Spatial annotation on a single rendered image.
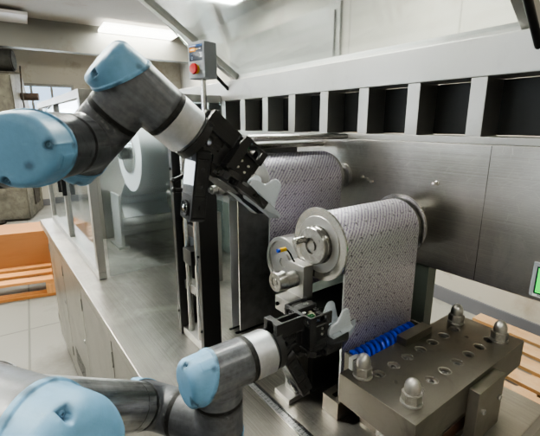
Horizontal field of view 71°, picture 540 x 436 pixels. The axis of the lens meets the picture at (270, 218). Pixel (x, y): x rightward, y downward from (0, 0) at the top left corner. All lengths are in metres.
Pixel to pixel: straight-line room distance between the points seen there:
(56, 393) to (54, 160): 0.21
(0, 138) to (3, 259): 3.97
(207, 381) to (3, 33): 6.95
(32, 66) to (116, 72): 7.74
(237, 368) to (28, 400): 0.35
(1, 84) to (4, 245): 3.29
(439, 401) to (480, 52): 0.68
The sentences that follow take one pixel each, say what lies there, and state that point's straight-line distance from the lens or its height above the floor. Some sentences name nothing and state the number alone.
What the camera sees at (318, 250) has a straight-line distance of 0.74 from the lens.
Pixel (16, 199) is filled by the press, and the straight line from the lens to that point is 7.11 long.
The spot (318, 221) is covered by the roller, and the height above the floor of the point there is 1.30.
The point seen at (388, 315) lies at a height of 1.07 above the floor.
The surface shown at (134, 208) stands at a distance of 1.59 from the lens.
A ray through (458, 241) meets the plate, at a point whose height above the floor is 1.22.
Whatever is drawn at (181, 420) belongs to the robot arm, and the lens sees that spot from 0.69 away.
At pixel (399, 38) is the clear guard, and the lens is 1.06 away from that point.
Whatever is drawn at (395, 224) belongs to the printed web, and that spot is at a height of 1.28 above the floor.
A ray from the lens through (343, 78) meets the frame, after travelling 1.16.
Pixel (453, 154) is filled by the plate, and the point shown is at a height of 1.42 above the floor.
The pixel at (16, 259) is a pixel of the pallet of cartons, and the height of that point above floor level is 0.24.
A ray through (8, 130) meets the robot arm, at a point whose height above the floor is 1.48.
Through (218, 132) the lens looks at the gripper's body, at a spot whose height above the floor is 1.47.
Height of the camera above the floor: 1.48
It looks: 14 degrees down
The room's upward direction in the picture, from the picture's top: straight up
